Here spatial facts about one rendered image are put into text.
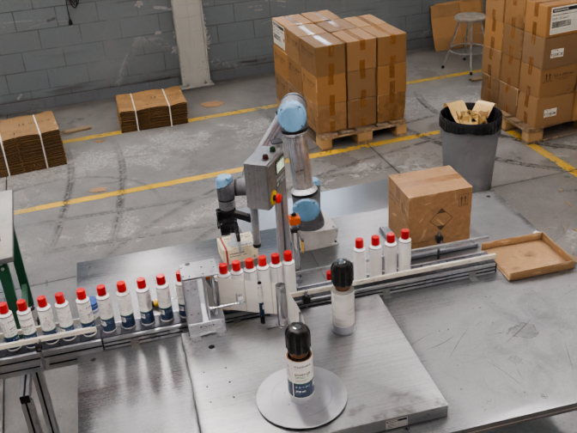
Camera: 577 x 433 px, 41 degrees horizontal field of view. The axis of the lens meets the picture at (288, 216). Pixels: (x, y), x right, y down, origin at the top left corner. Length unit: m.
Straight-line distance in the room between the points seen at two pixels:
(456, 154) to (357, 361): 3.00
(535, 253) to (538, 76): 3.17
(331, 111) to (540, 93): 1.70
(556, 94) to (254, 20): 3.40
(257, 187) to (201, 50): 5.55
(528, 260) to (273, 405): 1.41
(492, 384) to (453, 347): 0.23
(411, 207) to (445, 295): 0.42
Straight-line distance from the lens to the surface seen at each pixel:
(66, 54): 8.22
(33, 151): 6.82
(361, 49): 6.42
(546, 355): 2.96
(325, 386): 2.66
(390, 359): 2.79
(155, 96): 7.59
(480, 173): 5.62
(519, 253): 3.51
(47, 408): 3.49
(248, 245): 3.43
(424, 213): 3.38
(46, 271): 5.33
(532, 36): 6.52
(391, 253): 3.13
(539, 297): 3.25
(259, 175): 2.84
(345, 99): 6.49
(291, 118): 3.12
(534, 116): 6.63
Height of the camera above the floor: 2.65
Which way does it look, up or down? 29 degrees down
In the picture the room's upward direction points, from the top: 4 degrees counter-clockwise
